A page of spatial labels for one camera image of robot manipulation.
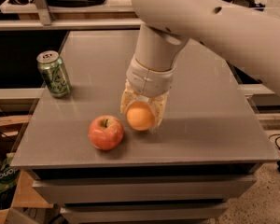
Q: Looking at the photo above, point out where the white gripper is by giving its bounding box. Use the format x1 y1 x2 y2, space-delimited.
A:
120 57 175 128

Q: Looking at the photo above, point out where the orange fruit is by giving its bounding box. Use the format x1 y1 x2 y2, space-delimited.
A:
126 101 155 131

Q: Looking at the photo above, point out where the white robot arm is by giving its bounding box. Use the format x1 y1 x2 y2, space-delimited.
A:
120 0 280 127

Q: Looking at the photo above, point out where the red apple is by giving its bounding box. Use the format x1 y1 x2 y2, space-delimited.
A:
88 115 124 151

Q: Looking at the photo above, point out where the green soda can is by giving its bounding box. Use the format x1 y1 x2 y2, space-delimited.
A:
36 50 72 98

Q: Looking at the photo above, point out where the grey upper drawer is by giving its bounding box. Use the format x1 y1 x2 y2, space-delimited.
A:
33 175 256 204

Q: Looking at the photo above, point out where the grey drawer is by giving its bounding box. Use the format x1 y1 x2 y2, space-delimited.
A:
33 175 256 204
61 203 228 224

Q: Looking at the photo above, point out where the grey lower drawer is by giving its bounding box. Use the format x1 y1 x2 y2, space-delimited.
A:
61 203 228 224

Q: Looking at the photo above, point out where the cardboard box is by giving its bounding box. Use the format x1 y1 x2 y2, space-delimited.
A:
0 115 54 224

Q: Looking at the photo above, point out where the green chip bag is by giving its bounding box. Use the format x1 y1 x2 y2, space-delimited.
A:
0 153 20 210

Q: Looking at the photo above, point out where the left metal bracket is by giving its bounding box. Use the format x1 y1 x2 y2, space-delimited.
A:
35 0 52 25

